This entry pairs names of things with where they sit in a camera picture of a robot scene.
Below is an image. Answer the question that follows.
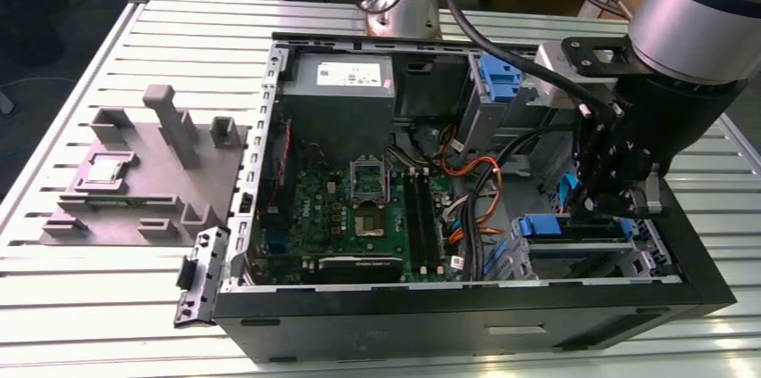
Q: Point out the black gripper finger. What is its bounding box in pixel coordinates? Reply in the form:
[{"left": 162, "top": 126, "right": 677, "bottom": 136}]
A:
[
  {"left": 570, "top": 101, "right": 625, "bottom": 221},
  {"left": 599, "top": 145, "right": 665, "bottom": 221}
]

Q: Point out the blue data wire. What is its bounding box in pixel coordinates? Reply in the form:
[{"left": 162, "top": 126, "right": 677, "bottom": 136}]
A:
[{"left": 557, "top": 171, "right": 590, "bottom": 217}]

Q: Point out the hard disk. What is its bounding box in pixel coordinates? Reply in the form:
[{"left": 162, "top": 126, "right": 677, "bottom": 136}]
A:
[{"left": 485, "top": 213, "right": 635, "bottom": 279}]

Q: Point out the metal disk bay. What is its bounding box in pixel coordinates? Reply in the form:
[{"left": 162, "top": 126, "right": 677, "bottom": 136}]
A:
[{"left": 510, "top": 212, "right": 661, "bottom": 281}]

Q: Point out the metal drive cage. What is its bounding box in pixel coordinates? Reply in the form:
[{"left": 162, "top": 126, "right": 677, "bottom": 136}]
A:
[{"left": 459, "top": 53, "right": 595, "bottom": 156}]

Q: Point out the black RAM slot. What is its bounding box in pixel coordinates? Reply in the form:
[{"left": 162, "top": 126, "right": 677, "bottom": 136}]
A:
[
  {"left": 402, "top": 167, "right": 430, "bottom": 275},
  {"left": 418, "top": 167, "right": 446, "bottom": 275}
]

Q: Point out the CPU socket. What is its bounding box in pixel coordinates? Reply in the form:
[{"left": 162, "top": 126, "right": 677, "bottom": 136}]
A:
[{"left": 350, "top": 206, "right": 389, "bottom": 239}]

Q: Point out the metal socket cover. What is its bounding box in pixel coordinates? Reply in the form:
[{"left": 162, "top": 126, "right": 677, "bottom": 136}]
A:
[{"left": 347, "top": 155, "right": 393, "bottom": 209}]

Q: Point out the grey power supply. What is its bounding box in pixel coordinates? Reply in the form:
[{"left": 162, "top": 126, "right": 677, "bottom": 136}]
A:
[{"left": 278, "top": 53, "right": 398, "bottom": 165}]

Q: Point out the black graphics card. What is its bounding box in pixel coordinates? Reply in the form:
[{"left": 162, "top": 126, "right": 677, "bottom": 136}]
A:
[{"left": 299, "top": 253, "right": 405, "bottom": 284}]

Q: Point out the black PC case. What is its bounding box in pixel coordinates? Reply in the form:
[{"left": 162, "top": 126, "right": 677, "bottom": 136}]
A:
[{"left": 170, "top": 29, "right": 738, "bottom": 364}]

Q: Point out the green motherboard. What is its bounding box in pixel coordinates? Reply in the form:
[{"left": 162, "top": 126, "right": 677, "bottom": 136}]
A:
[{"left": 247, "top": 145, "right": 470, "bottom": 285}]

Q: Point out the grey slot retainer latch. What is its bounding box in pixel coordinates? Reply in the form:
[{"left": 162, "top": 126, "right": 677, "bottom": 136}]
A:
[{"left": 171, "top": 225, "right": 231, "bottom": 329}]

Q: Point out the grey parts rack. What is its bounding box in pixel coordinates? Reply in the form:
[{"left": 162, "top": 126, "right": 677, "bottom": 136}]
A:
[{"left": 38, "top": 83, "right": 254, "bottom": 249}]

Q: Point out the green RAM stick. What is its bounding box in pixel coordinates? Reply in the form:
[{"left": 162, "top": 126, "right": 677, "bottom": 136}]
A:
[{"left": 85, "top": 198, "right": 149, "bottom": 209}]

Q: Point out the silver CPU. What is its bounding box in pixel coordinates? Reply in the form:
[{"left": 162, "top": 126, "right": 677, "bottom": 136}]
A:
[{"left": 83, "top": 158, "right": 126, "bottom": 184}]

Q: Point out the black office chair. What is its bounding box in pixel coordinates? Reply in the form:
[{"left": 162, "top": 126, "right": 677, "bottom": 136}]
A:
[{"left": 0, "top": 0, "right": 67, "bottom": 68}]

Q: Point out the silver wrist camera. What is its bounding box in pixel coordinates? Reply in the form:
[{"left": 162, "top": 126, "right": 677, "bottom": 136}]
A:
[{"left": 531, "top": 41, "right": 619, "bottom": 110}]

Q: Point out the orange wire bundle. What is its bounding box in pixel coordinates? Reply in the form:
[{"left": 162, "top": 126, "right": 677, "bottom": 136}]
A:
[{"left": 438, "top": 126, "right": 506, "bottom": 248}]

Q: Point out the black cable bundle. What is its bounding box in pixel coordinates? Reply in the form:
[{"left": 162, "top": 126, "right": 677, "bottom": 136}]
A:
[{"left": 462, "top": 121, "right": 587, "bottom": 282}]

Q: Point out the black camera cable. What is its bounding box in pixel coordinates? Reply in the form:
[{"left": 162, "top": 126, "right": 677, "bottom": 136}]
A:
[{"left": 442, "top": 0, "right": 623, "bottom": 111}]

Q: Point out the thin red wire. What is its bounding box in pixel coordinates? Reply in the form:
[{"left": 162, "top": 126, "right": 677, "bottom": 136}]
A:
[{"left": 254, "top": 119, "right": 293, "bottom": 218}]

